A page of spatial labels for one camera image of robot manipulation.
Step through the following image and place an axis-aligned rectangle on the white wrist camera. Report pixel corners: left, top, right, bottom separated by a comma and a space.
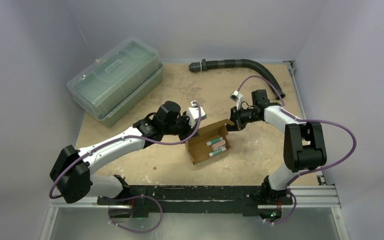
186, 101, 207, 128
229, 90, 244, 111

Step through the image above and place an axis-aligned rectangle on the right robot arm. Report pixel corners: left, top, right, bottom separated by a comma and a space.
226, 89, 327, 204

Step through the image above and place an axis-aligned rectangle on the clear plastic storage box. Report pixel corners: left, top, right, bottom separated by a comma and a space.
66, 37, 163, 128

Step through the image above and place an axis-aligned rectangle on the brown cardboard box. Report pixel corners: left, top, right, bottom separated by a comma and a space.
185, 119, 233, 165

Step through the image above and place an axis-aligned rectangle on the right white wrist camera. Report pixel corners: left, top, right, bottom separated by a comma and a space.
229, 90, 244, 111

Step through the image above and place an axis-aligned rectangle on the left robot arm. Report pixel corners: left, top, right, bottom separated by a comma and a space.
48, 101, 207, 205

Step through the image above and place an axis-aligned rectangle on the black corrugated hose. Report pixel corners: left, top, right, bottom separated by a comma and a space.
188, 58, 286, 100

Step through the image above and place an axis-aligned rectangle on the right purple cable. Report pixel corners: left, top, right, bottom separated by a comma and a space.
236, 75, 358, 227

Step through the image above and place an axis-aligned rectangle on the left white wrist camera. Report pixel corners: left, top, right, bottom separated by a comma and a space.
186, 101, 207, 128

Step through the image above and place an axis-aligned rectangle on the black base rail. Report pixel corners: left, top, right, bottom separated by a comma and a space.
97, 185, 294, 219

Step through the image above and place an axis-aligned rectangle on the small green white vial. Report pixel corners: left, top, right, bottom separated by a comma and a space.
208, 146, 227, 158

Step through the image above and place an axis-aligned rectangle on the aluminium frame profile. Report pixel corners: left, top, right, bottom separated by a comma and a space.
41, 185, 349, 240

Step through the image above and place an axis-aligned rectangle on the pink white small tool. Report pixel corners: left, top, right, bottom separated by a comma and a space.
211, 140, 226, 151

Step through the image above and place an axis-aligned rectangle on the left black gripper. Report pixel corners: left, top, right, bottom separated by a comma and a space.
163, 111, 200, 144

